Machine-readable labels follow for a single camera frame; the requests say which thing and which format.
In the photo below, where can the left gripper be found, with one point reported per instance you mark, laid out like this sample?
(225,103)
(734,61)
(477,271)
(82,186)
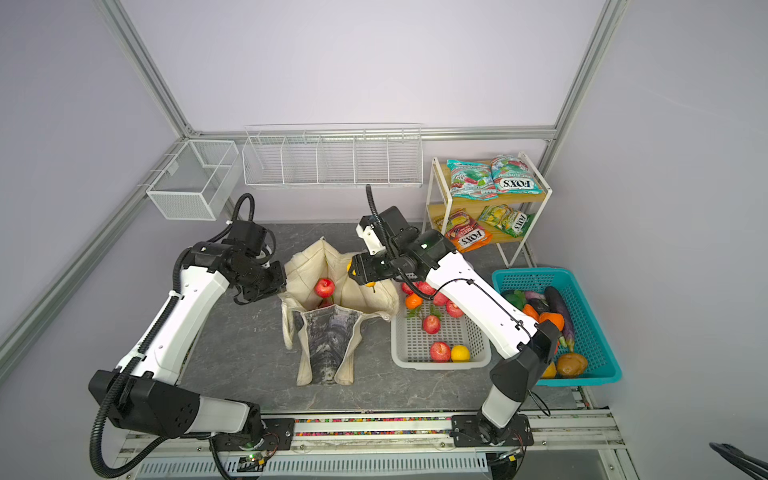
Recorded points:
(279,285)

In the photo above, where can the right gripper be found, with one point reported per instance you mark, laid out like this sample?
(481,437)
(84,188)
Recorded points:
(367,268)

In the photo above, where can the cream canvas grocery bag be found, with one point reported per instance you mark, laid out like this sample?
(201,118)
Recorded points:
(327,332)

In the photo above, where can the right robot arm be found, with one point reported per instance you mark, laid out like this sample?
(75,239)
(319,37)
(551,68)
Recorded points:
(396,250)

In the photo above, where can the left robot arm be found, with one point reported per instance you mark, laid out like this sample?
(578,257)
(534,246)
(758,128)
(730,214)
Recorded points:
(141,393)

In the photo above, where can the orange Fox's candy bag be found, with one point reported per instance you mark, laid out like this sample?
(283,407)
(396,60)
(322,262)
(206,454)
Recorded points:
(463,231)

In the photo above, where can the pink green candy bag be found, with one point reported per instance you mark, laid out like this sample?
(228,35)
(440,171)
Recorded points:
(471,180)

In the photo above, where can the green Fox's candy bag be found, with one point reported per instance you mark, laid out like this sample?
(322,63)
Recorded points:
(506,219)

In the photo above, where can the teal Fox's candy bag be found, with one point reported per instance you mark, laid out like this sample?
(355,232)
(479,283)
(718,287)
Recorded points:
(511,175)

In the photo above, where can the orange tangerine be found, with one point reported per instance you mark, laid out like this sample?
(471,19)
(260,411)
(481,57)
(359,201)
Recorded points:
(413,302)

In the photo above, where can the red apple small middle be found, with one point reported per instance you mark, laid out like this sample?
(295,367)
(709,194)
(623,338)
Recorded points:
(431,324)

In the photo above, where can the white plastic fruit basket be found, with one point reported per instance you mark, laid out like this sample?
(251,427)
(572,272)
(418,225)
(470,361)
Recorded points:
(410,344)

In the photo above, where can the yellow lemon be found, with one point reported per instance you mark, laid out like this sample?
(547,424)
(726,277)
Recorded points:
(460,354)

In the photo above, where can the green bell pepper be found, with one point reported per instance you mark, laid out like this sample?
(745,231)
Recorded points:
(516,298)

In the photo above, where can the orange carrot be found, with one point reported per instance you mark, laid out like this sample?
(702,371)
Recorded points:
(530,311)

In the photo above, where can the purple eggplant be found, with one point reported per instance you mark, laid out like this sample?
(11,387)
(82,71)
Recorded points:
(558,305)

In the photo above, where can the yellow orange squash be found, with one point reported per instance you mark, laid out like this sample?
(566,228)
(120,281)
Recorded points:
(550,372)

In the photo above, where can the brown potato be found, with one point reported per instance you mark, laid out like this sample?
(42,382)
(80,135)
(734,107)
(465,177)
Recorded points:
(571,365)

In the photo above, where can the teal plastic vegetable basket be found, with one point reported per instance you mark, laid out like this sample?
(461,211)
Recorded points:
(590,342)

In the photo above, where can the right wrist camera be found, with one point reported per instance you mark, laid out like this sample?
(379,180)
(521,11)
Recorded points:
(366,232)

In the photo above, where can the small white mesh wall basket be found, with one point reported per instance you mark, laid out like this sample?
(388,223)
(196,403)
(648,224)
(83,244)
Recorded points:
(197,180)

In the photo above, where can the long white wire wall basket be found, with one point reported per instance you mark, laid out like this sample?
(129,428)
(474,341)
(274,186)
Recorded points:
(333,155)

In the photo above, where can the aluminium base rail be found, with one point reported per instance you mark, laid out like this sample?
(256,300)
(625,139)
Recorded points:
(399,445)

